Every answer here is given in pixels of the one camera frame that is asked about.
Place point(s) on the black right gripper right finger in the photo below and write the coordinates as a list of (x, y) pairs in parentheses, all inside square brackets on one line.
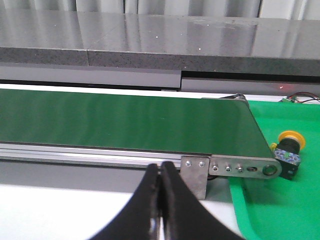
[(184, 217)]

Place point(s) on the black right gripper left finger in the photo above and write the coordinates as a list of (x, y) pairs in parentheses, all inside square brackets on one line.
[(139, 218)]

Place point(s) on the yellow push button switch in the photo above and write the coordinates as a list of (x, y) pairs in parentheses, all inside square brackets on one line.
[(287, 152)]

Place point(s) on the green plastic tray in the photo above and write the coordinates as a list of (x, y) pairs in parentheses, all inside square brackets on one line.
[(281, 209)]

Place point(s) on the green conveyor belt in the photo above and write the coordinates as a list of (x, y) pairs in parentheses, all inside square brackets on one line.
[(168, 124)]

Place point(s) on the grey cabinet front panel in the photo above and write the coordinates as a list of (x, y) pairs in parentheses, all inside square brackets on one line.
[(156, 79)]

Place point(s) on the grey stone countertop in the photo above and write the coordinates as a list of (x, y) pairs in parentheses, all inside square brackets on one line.
[(181, 43)]

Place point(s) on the white pleated curtain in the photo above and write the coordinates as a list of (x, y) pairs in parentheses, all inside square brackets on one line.
[(275, 9)]

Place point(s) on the metal conveyor end bracket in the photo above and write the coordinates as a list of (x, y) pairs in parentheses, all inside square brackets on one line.
[(195, 170)]

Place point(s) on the aluminium conveyor frame rail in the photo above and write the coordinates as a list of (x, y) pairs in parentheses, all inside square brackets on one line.
[(68, 155)]

